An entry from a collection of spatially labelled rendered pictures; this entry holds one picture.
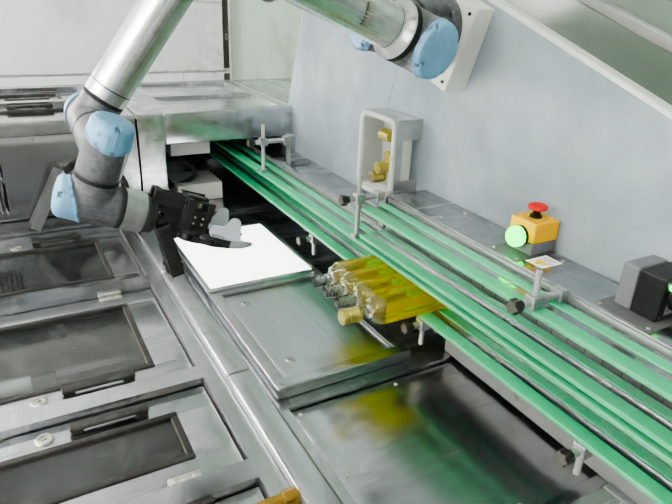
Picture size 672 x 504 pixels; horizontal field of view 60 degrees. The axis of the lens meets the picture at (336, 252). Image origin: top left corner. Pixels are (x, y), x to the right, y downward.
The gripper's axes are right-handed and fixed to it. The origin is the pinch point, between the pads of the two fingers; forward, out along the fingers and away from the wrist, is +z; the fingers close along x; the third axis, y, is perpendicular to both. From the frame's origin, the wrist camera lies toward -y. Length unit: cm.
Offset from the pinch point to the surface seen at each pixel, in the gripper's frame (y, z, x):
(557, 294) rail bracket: 14, 42, -43
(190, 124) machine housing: 9, 17, 101
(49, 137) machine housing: -8, -25, 103
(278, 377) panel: -25.2, 13.5, -9.8
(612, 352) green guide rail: 11, 38, -59
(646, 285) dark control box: 22, 46, -55
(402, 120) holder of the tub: 34, 43, 20
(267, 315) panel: -22.7, 21.6, 16.1
